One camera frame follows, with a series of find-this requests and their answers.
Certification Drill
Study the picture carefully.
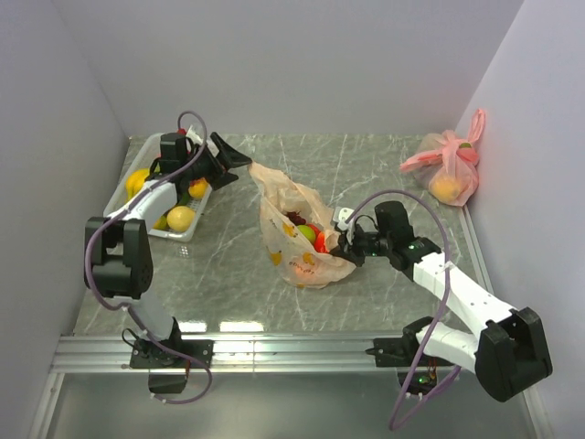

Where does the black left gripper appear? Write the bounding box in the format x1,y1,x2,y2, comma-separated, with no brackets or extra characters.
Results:
182,133,251,190

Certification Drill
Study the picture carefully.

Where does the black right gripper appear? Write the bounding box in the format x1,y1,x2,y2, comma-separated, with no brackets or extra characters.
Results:
330,223,393,267

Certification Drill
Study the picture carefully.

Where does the fake red pear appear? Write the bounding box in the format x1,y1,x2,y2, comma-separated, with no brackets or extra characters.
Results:
314,231,328,253

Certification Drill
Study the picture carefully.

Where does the fake red strawberry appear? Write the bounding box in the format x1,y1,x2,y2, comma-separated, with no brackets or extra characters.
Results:
306,223,321,237

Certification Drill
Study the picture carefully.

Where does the fake green pear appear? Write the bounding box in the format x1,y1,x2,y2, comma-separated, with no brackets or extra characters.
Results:
297,224,318,245

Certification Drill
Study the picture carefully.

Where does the translucent orange plastic bag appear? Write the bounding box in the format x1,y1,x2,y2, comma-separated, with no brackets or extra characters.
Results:
249,162,356,288

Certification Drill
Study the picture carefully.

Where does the fake purple grape bunch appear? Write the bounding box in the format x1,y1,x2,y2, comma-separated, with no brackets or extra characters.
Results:
286,211,307,226

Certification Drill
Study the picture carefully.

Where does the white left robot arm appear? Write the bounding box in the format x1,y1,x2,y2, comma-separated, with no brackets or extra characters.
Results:
84,133,252,368

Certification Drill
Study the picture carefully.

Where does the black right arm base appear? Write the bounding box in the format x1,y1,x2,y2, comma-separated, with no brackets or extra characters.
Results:
365,337,452,397

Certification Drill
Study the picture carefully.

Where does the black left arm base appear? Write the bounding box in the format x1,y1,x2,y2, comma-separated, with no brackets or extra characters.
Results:
122,328,214,405

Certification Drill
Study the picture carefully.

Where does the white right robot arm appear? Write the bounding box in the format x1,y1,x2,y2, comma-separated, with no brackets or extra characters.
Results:
331,201,553,402

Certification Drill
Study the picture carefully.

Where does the fake peach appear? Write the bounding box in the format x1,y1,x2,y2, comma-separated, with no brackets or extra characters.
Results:
188,178,208,199

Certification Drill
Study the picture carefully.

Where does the fake yellow banana bunch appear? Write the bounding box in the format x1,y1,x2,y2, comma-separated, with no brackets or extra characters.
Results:
124,168,150,201

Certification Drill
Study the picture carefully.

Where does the pink tied fruit bag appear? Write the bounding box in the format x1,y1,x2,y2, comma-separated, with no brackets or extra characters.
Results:
399,109,486,208

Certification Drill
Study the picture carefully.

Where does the white plastic fruit basket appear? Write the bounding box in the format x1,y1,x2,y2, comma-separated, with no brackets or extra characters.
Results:
103,133,212,242

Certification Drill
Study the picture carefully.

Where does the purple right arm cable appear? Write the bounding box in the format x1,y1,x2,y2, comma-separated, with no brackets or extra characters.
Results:
346,189,463,432

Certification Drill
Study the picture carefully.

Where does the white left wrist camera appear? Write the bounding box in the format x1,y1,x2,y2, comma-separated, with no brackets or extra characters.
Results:
177,125,203,145

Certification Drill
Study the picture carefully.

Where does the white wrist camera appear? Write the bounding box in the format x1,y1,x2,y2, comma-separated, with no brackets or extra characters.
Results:
177,125,203,145
332,207,355,239

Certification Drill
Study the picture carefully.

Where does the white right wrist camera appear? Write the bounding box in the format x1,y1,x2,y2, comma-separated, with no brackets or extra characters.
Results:
332,207,355,239

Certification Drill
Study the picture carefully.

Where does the aluminium table edge rail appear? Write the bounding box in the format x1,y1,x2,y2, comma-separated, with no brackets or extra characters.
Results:
30,333,399,438

